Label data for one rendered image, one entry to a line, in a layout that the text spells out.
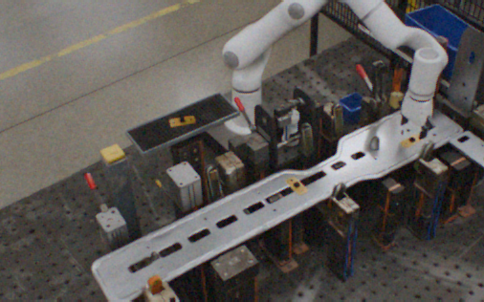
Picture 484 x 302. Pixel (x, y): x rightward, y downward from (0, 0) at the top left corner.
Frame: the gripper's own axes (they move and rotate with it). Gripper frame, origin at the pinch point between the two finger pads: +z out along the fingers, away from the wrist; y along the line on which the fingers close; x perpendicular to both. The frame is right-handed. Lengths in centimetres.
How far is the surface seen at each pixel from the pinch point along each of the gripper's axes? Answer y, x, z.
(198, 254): 2, -88, 6
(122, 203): -35, -97, 11
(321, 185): 0.0, -39.6, 5.5
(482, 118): 9.5, 23.6, 0.1
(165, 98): -192, -11, 108
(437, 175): 20.0, -7.9, 1.8
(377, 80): -19.8, -0.6, -9.0
